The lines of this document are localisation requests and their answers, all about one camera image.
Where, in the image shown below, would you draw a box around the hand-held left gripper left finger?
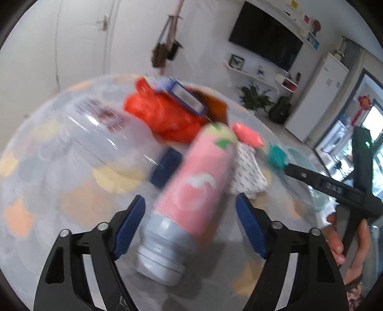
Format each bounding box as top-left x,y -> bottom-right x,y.
32,194 -> 146,311

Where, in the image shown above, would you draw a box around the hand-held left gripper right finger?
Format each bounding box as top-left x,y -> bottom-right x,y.
236,193 -> 350,311

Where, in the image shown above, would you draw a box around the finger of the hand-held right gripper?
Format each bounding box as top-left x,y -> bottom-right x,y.
284,163 -> 342,199

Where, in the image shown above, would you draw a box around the light blue plastic basket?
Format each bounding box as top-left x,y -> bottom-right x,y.
284,146 -> 338,213

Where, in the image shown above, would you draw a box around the teal wrapper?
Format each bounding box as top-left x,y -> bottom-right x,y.
266,144 -> 289,169

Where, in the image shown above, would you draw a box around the pink bottle with grey cap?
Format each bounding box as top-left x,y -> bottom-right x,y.
135,121 -> 240,286

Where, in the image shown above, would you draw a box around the red plastic bag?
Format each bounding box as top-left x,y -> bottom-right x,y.
123,77 -> 207,144

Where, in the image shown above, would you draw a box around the person's right forearm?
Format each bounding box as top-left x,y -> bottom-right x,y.
344,277 -> 367,311

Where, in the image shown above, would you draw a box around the person's right hand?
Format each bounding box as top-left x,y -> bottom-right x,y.
326,212 -> 373,284

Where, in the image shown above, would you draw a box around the white patterned packet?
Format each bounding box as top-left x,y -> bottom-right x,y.
230,144 -> 268,199

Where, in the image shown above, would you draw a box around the scale-patterned tablecloth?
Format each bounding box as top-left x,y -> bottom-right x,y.
0,73 -> 322,311

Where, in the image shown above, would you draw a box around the red knot decoration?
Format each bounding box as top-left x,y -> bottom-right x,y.
351,94 -> 372,126

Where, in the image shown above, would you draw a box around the dark blue packet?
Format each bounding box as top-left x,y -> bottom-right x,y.
150,147 -> 183,187

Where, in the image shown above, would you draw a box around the black acoustic guitar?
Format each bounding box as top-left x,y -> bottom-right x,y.
268,72 -> 301,124

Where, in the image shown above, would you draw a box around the white standing air conditioner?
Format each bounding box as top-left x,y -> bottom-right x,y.
284,52 -> 350,142

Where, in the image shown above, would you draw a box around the coral pink wrapper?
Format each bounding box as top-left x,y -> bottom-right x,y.
230,121 -> 265,148

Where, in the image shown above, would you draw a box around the green potted plant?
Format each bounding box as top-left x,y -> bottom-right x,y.
238,81 -> 276,114

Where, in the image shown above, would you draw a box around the clear plastic bottle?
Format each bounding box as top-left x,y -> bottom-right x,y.
54,97 -> 168,192

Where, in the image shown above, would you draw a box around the flowers in pot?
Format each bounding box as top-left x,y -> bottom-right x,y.
332,42 -> 348,59

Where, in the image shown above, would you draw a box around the grey curtain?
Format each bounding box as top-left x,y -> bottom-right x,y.
341,36 -> 364,62

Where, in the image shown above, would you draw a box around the white curved low shelf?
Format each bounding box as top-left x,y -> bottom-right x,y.
223,60 -> 282,90

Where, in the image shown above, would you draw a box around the framed butterfly picture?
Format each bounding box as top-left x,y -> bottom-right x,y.
229,54 -> 245,70

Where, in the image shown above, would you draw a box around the white curved high shelf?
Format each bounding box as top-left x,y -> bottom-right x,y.
260,0 -> 312,42

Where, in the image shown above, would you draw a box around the brown hanging bag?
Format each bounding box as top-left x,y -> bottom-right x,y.
151,15 -> 168,69

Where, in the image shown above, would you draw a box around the black hanging bag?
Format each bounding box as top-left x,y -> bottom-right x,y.
166,16 -> 184,60

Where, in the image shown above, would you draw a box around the white door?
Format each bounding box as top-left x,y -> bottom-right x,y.
55,0 -> 116,90

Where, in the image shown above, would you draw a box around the pink coat rack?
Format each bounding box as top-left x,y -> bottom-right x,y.
158,0 -> 184,77

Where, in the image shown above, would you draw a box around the dark glass door frame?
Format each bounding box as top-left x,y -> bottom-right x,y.
311,67 -> 383,180

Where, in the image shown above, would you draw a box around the white and pink wall box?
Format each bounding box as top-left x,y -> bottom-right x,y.
275,74 -> 299,92

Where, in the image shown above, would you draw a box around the white and blue wall box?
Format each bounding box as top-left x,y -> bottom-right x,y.
307,31 -> 320,50

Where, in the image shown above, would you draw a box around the black wall television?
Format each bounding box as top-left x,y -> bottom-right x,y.
228,0 -> 304,74

